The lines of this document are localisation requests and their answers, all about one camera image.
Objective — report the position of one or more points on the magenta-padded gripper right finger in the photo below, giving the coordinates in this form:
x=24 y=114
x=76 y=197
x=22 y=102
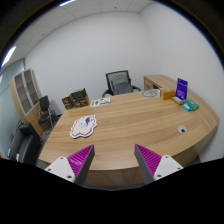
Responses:
x=151 y=161

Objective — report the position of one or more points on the purple sign card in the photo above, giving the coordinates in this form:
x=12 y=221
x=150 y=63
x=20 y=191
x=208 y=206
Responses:
x=181 y=88

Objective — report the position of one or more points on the blue packet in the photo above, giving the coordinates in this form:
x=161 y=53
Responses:
x=186 y=107

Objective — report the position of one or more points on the wooden side desk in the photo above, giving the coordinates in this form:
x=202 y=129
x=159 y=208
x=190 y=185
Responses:
x=158 y=81

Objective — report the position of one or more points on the small brown cardboard box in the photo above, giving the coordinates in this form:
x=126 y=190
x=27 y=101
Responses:
x=67 y=102

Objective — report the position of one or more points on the orange wooden box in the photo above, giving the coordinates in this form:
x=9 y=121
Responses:
x=167 y=94

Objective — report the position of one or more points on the wooden shelf unit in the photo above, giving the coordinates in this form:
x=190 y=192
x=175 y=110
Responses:
x=25 y=93

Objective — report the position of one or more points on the white green paper leaflet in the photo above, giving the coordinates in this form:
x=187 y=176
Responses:
x=100 y=102

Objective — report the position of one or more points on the small black chair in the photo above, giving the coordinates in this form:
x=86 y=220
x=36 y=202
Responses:
x=45 y=108

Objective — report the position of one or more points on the black armchair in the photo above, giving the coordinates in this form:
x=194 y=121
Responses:
x=23 y=145

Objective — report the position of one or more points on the long ceiling light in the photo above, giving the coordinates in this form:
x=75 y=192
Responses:
x=8 y=56
x=66 y=2

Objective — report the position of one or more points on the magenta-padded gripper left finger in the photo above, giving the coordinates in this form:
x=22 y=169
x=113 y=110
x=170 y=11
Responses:
x=76 y=161

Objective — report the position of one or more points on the black mesh office chair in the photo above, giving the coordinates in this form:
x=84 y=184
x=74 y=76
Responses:
x=119 y=83

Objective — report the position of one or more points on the dark box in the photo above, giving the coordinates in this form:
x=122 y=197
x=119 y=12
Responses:
x=78 y=93

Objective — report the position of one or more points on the green packet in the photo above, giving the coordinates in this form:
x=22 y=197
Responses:
x=192 y=104

